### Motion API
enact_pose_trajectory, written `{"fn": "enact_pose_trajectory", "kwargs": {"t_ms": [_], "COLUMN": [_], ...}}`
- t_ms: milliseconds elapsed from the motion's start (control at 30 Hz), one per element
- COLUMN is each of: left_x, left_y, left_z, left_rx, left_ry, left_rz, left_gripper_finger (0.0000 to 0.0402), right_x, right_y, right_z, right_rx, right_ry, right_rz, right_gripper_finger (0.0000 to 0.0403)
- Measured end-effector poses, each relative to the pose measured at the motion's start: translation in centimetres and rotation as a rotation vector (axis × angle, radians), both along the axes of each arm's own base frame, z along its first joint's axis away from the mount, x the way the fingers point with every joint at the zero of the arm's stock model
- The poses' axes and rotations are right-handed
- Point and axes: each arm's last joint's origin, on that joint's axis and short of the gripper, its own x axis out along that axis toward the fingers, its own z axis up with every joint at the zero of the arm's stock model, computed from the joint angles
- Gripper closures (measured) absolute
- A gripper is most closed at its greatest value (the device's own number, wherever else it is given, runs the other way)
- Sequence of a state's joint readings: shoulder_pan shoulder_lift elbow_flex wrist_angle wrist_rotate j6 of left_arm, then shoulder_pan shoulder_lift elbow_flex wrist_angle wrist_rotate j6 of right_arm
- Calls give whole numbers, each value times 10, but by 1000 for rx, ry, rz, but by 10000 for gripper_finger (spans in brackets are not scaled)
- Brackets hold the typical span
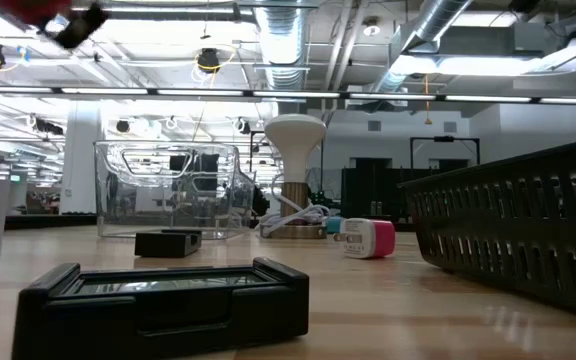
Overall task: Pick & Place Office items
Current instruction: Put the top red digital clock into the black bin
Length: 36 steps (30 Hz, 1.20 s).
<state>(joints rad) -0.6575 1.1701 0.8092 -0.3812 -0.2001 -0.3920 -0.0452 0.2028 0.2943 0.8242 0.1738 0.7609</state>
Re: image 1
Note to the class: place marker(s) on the pink white wall charger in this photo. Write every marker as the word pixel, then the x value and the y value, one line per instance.
pixel 373 239

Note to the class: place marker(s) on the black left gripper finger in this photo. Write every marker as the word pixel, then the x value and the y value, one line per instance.
pixel 80 25

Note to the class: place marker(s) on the blue white wall charger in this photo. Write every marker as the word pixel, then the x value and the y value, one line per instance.
pixel 334 225

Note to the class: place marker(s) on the LED light bar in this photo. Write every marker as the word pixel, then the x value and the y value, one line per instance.
pixel 288 94

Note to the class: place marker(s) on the black background frame rig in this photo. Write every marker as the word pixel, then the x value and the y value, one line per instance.
pixel 444 139

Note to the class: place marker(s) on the black slotted plastic basket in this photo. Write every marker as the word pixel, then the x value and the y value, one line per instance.
pixel 518 230

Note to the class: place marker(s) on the clear plastic bin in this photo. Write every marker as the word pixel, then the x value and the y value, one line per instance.
pixel 168 200

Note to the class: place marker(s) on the silver ventilation duct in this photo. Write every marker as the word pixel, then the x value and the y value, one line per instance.
pixel 433 20
pixel 283 40

